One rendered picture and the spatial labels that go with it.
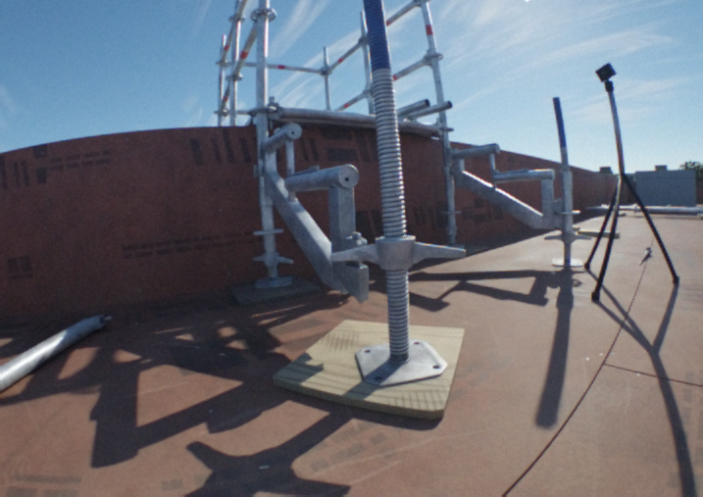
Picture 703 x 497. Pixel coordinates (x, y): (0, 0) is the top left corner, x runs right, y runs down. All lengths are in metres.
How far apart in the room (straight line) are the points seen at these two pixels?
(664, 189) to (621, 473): 5.89
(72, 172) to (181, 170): 0.50
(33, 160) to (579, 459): 1.76
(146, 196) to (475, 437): 1.28
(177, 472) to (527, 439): 0.46
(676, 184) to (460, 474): 6.02
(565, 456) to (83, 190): 1.54
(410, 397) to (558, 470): 0.25
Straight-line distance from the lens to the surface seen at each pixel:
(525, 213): 1.55
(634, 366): 0.68
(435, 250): 0.51
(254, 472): 0.43
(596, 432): 0.49
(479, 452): 0.43
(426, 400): 0.48
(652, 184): 6.21
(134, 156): 1.35
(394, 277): 0.51
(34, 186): 1.50
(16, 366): 0.87
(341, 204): 0.63
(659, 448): 0.51
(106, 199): 1.35
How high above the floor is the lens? 0.32
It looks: 6 degrees down
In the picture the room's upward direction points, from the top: 4 degrees counter-clockwise
